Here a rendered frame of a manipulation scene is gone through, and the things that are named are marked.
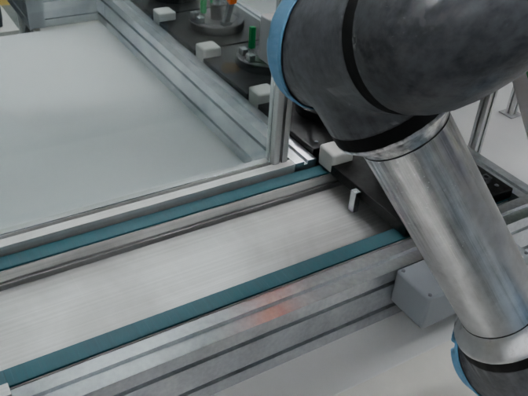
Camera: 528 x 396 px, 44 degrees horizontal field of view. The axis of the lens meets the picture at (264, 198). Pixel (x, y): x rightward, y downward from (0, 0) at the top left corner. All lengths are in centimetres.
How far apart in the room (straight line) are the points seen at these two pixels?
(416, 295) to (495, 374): 26
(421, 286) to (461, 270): 31
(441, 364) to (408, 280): 13
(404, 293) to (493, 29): 59
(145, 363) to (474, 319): 38
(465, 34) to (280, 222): 71
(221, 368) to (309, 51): 49
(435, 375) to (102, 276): 50
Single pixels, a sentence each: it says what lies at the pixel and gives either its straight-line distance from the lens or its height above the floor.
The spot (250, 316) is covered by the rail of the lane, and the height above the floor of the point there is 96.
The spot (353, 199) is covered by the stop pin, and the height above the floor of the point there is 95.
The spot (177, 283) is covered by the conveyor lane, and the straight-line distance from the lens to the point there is 98.
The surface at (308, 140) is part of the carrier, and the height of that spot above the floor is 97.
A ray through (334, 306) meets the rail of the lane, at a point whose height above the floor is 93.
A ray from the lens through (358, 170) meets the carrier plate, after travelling 115.
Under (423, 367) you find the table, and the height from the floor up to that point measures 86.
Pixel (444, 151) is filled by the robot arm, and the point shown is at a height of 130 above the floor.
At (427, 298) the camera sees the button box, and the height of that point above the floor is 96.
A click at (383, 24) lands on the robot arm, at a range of 45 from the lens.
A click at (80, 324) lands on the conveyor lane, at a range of 94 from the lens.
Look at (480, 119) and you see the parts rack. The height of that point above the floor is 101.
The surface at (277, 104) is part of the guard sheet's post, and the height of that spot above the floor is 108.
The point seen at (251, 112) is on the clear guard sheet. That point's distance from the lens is 109.
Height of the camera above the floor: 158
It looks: 35 degrees down
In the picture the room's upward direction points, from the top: 4 degrees clockwise
